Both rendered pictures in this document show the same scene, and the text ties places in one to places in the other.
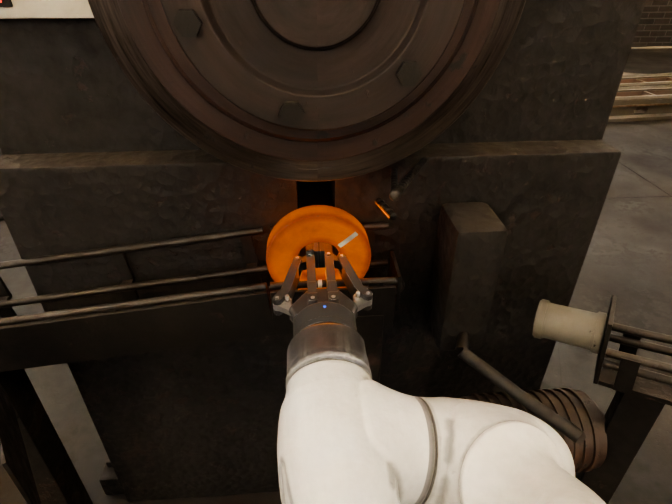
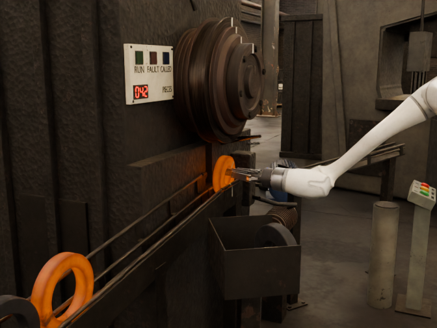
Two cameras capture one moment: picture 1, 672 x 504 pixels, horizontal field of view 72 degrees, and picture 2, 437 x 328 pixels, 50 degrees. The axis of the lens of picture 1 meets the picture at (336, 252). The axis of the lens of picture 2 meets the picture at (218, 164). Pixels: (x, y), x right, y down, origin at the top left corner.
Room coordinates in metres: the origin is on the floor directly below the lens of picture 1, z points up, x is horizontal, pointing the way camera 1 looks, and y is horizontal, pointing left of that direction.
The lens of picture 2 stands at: (-0.26, 1.63, 1.18)
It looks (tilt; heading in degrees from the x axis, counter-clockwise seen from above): 12 degrees down; 299
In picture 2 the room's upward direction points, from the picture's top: straight up
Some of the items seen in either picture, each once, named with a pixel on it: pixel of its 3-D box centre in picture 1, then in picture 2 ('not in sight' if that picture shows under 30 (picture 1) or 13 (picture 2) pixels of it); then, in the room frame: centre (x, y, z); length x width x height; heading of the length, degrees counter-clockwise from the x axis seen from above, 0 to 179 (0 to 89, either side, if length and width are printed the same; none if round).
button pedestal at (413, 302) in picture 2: not in sight; (419, 248); (-0.09, -0.70, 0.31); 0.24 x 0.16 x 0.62; 94
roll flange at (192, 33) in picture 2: not in sight; (204, 81); (0.68, 0.03, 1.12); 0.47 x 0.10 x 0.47; 94
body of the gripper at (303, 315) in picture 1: (324, 318); (261, 176); (0.43, 0.01, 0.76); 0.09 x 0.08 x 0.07; 4
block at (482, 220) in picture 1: (461, 277); (242, 177); (0.63, -0.21, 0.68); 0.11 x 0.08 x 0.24; 4
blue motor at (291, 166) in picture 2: not in sight; (283, 179); (1.17, -2.19, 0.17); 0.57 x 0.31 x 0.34; 114
